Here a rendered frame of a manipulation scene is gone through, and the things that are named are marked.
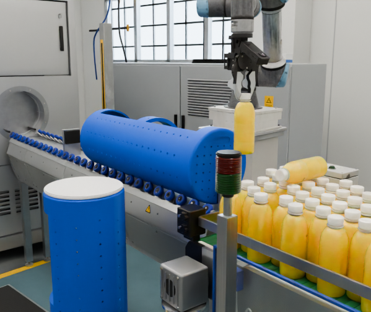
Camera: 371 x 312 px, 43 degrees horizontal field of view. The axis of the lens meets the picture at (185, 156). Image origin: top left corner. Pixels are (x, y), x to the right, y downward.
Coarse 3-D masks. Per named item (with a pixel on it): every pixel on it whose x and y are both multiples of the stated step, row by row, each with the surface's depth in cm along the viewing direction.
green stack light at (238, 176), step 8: (216, 176) 113; (224, 176) 111; (232, 176) 111; (240, 176) 113; (216, 184) 113; (224, 184) 112; (232, 184) 111; (240, 184) 113; (216, 192) 114; (224, 192) 112; (232, 192) 112
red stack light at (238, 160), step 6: (216, 156) 113; (240, 156) 113; (216, 162) 112; (222, 162) 111; (228, 162) 110; (234, 162) 110; (240, 162) 112; (216, 168) 113; (222, 168) 111; (228, 168) 111; (234, 168) 111; (240, 168) 112; (228, 174) 111; (234, 174) 111
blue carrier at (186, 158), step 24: (96, 120) 223; (120, 120) 209; (144, 120) 198; (168, 120) 204; (96, 144) 217; (120, 144) 199; (144, 144) 186; (168, 144) 174; (192, 144) 165; (216, 144) 169; (120, 168) 208; (144, 168) 187; (168, 168) 172; (192, 168) 163; (192, 192) 166
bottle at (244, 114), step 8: (240, 104) 154; (248, 104) 154; (240, 112) 153; (248, 112) 153; (240, 120) 154; (248, 120) 153; (240, 128) 154; (248, 128) 154; (240, 136) 155; (248, 136) 155; (240, 144) 155; (248, 144) 155; (248, 152) 156
